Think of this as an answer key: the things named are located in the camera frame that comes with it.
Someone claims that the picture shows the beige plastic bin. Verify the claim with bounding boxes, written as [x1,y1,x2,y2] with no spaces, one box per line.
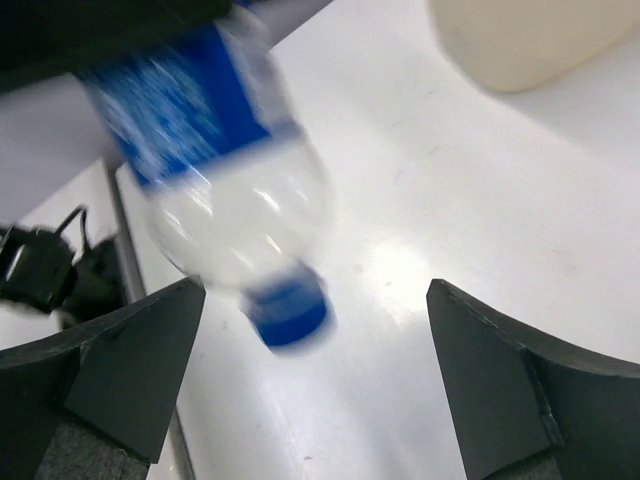
[426,0,639,93]

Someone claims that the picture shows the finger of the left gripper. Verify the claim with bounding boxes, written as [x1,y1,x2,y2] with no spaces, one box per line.
[1,0,232,93]

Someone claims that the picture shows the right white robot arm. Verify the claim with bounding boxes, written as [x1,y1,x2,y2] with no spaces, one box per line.
[1,225,639,479]

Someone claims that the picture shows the small bottle blue cap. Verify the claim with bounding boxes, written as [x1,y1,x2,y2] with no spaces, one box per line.
[78,6,329,348]

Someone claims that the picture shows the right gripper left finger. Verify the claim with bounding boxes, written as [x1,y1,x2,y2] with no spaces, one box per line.
[1,278,205,479]

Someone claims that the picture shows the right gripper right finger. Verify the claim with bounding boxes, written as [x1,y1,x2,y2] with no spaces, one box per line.
[426,279,639,479]

